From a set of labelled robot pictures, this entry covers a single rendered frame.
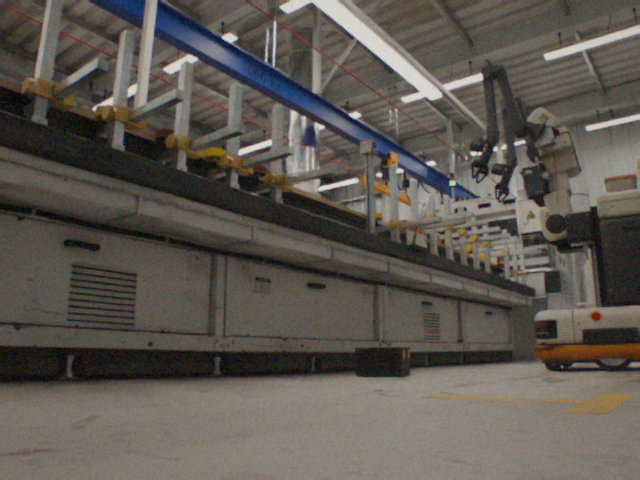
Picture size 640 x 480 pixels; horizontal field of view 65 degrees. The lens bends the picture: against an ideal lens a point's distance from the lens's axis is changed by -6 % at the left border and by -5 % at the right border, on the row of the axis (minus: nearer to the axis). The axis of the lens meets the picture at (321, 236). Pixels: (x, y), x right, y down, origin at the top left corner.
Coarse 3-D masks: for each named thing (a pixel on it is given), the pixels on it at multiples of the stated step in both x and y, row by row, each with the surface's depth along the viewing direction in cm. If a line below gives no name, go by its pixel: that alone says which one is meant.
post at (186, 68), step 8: (184, 64) 185; (192, 64) 187; (184, 72) 184; (192, 72) 187; (184, 80) 184; (184, 88) 183; (184, 96) 183; (184, 104) 182; (176, 112) 183; (184, 112) 182; (176, 120) 182; (184, 120) 181; (176, 128) 181; (184, 128) 181; (176, 152) 178; (184, 152) 180; (176, 160) 177; (184, 160) 179
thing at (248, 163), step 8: (272, 152) 191; (280, 152) 189; (288, 152) 186; (248, 160) 198; (256, 160) 196; (264, 160) 193; (272, 160) 193; (216, 168) 209; (248, 168) 201; (208, 176) 211; (216, 176) 211
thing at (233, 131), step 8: (224, 128) 171; (232, 128) 168; (240, 128) 167; (208, 136) 176; (216, 136) 173; (224, 136) 171; (232, 136) 171; (192, 144) 180; (200, 144) 178; (208, 144) 177; (168, 152) 189; (160, 160) 191; (168, 160) 191
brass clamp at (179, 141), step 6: (168, 138) 178; (174, 138) 176; (180, 138) 178; (186, 138) 180; (168, 144) 177; (174, 144) 176; (180, 144) 178; (186, 144) 180; (174, 150) 179; (186, 150) 180; (192, 150) 181; (198, 150) 184; (204, 150) 186; (186, 156) 185; (192, 156) 185; (198, 156) 185
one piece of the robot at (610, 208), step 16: (624, 192) 231; (592, 208) 256; (608, 208) 233; (624, 208) 229; (608, 224) 232; (624, 224) 228; (608, 240) 230; (624, 240) 227; (592, 256) 257; (608, 256) 229; (624, 256) 226; (608, 272) 228; (624, 272) 224; (608, 288) 228; (624, 288) 223; (608, 304) 239; (624, 304) 225
